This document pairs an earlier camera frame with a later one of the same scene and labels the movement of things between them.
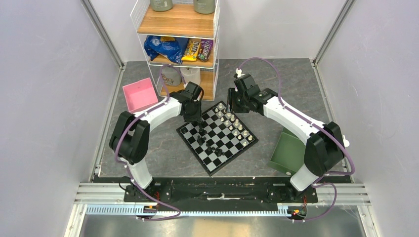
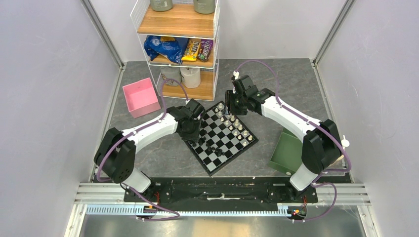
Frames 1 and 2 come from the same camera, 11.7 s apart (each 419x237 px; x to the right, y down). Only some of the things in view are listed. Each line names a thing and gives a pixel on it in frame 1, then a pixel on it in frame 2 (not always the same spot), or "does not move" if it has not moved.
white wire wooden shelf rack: x=182 y=45 does not move
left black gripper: x=198 y=116 → x=194 y=136
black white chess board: x=227 y=139 does not move
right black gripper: x=232 y=94 does not move
